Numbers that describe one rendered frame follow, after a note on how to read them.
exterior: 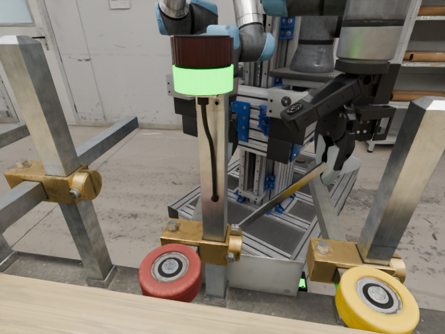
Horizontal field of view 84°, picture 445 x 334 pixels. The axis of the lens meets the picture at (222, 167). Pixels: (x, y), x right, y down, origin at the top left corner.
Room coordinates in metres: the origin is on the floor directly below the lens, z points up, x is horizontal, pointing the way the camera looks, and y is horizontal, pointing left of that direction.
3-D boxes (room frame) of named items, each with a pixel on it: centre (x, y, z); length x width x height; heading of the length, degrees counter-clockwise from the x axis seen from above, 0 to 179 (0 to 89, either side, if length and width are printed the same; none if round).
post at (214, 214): (0.31, 0.01, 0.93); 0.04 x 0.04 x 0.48; 81
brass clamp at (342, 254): (0.28, -0.21, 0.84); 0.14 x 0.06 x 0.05; 81
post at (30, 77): (0.35, 0.26, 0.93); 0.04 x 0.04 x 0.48; 81
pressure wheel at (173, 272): (0.22, 0.07, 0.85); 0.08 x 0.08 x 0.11
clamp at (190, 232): (0.31, 0.03, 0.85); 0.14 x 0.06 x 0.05; 81
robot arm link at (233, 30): (0.65, 0.00, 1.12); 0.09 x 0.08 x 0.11; 20
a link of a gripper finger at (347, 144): (0.36, -0.19, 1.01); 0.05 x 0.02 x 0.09; 11
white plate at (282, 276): (0.33, -0.02, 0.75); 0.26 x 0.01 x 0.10; 81
